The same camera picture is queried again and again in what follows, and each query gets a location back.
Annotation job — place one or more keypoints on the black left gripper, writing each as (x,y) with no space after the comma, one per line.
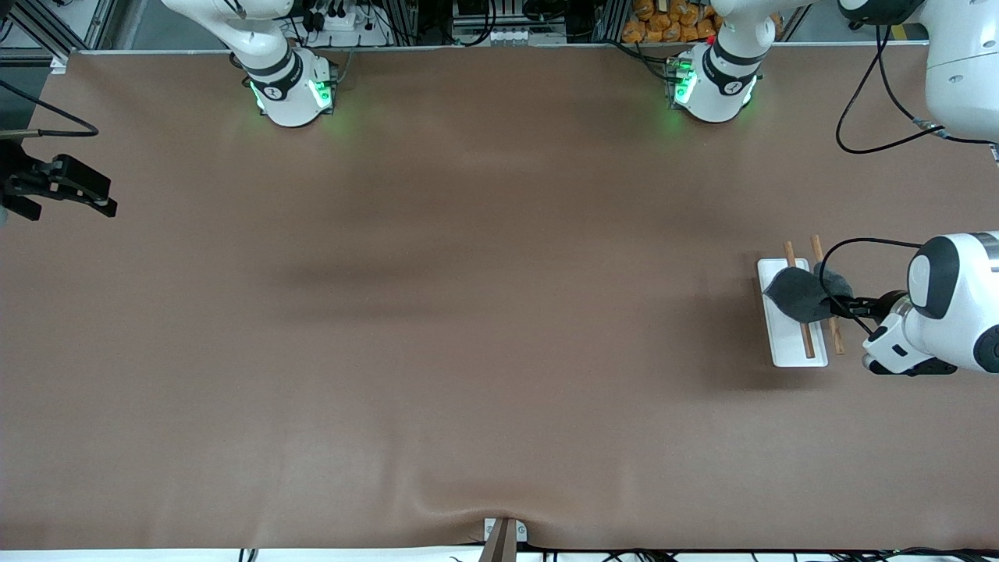
(890,302)

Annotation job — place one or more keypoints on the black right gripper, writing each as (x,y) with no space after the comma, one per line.
(17,168)

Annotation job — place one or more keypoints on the grey and purple towel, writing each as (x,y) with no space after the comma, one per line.
(800,295)

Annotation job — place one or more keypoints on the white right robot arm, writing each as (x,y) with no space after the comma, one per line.
(290,97)

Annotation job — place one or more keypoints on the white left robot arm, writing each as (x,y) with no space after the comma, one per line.
(964,304)

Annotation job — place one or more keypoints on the white power strip with plugs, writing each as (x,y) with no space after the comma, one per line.
(343,27)

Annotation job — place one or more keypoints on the orange snack packs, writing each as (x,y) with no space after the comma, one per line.
(663,23)

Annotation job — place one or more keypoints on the small white socket strip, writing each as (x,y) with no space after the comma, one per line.
(519,36)

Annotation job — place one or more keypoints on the white rack base plate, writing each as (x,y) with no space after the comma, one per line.
(780,339)

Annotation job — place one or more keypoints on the aluminium frame profile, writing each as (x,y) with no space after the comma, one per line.
(47,31)

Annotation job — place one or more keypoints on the metal table edge bracket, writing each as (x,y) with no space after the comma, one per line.
(501,538)

